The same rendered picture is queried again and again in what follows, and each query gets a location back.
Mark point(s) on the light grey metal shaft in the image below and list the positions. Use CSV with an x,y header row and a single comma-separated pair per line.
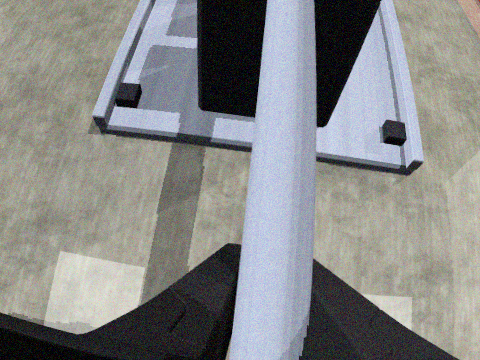
x,y
274,286

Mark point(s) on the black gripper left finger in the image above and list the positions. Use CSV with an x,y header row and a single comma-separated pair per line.
x,y
191,320

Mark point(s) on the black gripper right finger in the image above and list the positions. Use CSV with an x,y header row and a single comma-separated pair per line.
x,y
343,325

